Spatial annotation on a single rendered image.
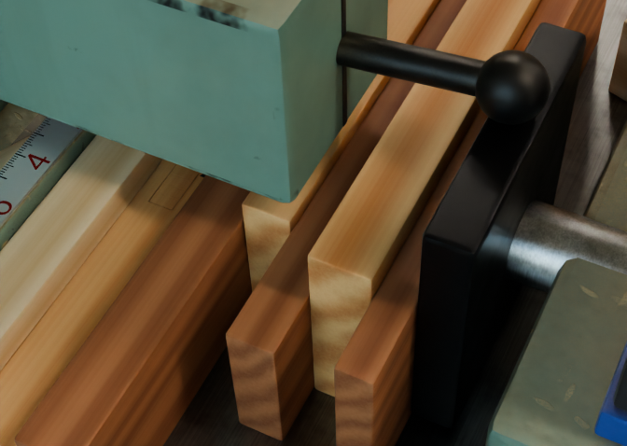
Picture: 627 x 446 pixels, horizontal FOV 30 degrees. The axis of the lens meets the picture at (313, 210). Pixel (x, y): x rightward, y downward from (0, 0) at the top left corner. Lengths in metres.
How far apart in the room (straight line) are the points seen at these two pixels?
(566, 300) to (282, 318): 0.08
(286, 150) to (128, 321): 0.07
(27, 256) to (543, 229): 0.15
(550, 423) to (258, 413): 0.10
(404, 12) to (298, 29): 0.12
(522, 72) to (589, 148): 0.14
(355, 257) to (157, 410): 0.08
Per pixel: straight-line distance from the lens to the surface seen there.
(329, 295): 0.33
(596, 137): 0.46
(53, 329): 0.36
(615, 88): 0.47
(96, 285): 0.36
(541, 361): 0.32
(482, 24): 0.39
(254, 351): 0.33
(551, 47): 0.35
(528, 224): 0.34
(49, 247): 0.36
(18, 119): 0.62
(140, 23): 0.32
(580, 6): 0.42
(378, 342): 0.31
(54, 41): 0.34
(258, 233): 0.36
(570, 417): 0.31
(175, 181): 0.38
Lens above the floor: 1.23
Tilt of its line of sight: 50 degrees down
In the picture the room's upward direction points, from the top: 3 degrees counter-clockwise
